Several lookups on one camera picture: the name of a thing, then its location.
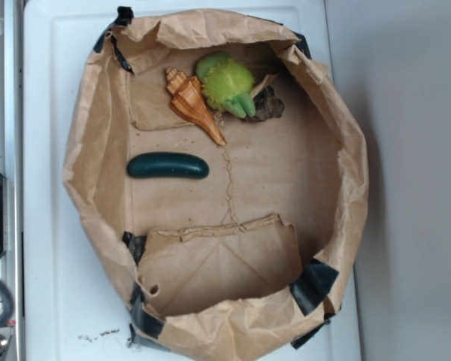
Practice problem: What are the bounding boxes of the dark green plastic pickle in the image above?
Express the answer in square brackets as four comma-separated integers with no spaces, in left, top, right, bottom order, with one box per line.
[127,152,210,179]

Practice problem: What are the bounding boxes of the brown paper bag tray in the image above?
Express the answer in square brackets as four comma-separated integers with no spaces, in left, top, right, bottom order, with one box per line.
[63,8,369,360]

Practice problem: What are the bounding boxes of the dark brown rock chunk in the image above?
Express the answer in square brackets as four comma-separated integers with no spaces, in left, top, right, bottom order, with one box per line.
[244,86,285,123]

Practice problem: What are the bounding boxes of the orange striped conch shell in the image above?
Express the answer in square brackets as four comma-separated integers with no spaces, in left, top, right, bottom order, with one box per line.
[165,66,227,146]

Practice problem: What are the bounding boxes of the green fuzzy plush toy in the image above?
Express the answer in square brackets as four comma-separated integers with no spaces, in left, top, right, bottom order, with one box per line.
[195,51,256,119]

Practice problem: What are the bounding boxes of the white plastic tray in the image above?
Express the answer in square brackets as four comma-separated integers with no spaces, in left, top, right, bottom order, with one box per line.
[23,1,361,360]

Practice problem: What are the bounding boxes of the silver aluminium rail frame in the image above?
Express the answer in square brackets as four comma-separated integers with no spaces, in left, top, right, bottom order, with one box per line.
[0,1,26,360]

